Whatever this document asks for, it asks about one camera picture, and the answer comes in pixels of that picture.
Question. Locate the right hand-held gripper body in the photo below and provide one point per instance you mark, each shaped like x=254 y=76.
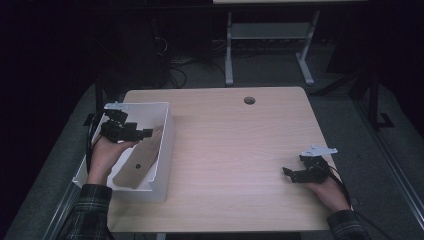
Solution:
x=315 y=170

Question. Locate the person's right hand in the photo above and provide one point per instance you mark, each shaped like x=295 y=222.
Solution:
x=328 y=195

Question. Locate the beige sock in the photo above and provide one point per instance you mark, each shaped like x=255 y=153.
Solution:
x=140 y=160

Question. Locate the grey metal stand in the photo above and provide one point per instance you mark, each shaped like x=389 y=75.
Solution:
x=270 y=31

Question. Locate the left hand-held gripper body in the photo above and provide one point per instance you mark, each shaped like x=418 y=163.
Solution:
x=116 y=128

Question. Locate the black metal floor stand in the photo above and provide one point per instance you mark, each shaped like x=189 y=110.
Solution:
x=375 y=100

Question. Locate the person's left hand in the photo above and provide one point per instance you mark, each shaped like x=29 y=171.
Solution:
x=103 y=160

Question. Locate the white box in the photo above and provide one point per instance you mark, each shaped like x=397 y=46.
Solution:
x=163 y=146

